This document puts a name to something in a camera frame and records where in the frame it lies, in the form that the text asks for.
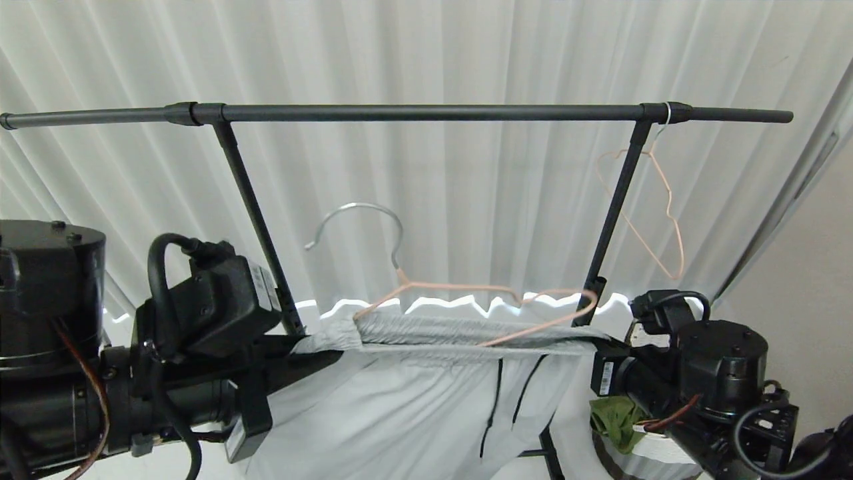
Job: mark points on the green garment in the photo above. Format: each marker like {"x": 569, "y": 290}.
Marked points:
{"x": 616, "y": 416}

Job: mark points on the white laundry basket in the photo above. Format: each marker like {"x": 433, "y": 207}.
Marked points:
{"x": 656, "y": 453}

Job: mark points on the white curtain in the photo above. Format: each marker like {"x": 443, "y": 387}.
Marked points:
{"x": 433, "y": 53}

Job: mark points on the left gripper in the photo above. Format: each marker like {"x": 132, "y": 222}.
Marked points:
{"x": 173, "y": 406}

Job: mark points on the black clothes rack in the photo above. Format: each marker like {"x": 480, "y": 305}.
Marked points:
{"x": 433, "y": 112}

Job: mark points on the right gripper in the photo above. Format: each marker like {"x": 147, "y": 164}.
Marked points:
{"x": 633, "y": 383}

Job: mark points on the pale grey shorts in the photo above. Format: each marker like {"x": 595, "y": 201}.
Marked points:
{"x": 400, "y": 413}

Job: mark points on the pink clothes hanger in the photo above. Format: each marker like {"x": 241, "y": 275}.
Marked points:
{"x": 460, "y": 286}
{"x": 680, "y": 243}

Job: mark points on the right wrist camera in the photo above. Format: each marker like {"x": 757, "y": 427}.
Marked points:
{"x": 656, "y": 316}

